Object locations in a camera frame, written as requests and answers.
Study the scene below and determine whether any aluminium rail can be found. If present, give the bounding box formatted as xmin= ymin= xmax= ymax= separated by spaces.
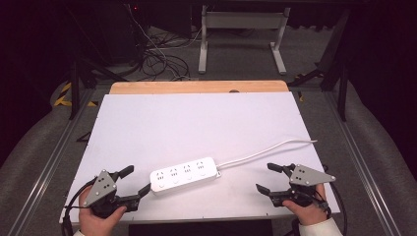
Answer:
xmin=6 ymin=88 xmax=99 ymax=236
xmin=321 ymin=89 xmax=402 ymax=236

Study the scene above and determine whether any black cabinet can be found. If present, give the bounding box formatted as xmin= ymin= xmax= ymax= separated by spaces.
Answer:
xmin=107 ymin=0 xmax=194 ymax=65

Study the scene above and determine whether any person's left hand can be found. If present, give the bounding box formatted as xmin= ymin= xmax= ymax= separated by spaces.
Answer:
xmin=78 ymin=187 xmax=128 ymax=236

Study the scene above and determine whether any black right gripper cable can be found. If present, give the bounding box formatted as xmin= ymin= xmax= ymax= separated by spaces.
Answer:
xmin=323 ymin=163 xmax=349 ymax=236

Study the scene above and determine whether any white board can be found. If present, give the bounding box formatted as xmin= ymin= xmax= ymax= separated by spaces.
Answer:
xmin=59 ymin=90 xmax=341 ymax=224

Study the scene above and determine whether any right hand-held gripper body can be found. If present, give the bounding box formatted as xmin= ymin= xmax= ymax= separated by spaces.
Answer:
xmin=268 ymin=163 xmax=336 ymax=208

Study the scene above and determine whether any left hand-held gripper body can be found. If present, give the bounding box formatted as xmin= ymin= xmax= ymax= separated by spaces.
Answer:
xmin=83 ymin=169 xmax=141 ymax=219

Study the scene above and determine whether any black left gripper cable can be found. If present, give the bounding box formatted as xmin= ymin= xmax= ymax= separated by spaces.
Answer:
xmin=61 ymin=179 xmax=96 ymax=236

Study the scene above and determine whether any person's right hand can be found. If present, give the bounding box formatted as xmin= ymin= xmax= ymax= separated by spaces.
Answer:
xmin=281 ymin=183 xmax=329 ymax=227

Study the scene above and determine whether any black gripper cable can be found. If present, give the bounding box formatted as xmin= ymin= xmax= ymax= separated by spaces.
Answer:
xmin=61 ymin=179 xmax=96 ymax=236
xmin=323 ymin=163 xmax=349 ymax=236

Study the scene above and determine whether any black panel under table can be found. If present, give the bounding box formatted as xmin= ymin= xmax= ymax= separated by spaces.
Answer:
xmin=128 ymin=218 xmax=274 ymax=236

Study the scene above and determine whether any wooden table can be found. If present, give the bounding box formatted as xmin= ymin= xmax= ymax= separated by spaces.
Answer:
xmin=108 ymin=80 xmax=290 ymax=96

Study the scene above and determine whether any bundle of floor cables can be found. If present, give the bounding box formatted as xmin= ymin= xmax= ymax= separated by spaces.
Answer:
xmin=126 ymin=3 xmax=205 ymax=83

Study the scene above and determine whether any black metal stand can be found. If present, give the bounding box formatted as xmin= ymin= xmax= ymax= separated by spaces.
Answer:
xmin=287 ymin=9 xmax=350 ymax=123
xmin=68 ymin=53 xmax=130 ymax=121

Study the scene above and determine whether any white power strip cable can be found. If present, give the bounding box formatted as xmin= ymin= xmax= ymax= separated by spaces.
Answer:
xmin=215 ymin=139 xmax=319 ymax=170

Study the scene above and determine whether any yellow black hazard tape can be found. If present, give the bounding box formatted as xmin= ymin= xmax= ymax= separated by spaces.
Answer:
xmin=53 ymin=82 xmax=99 ymax=108

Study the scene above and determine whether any white metal desk frame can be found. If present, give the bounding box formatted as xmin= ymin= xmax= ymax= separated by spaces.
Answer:
xmin=198 ymin=4 xmax=292 ymax=76

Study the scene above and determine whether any white power strip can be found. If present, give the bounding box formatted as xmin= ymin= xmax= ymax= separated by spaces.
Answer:
xmin=149 ymin=156 xmax=222 ymax=197

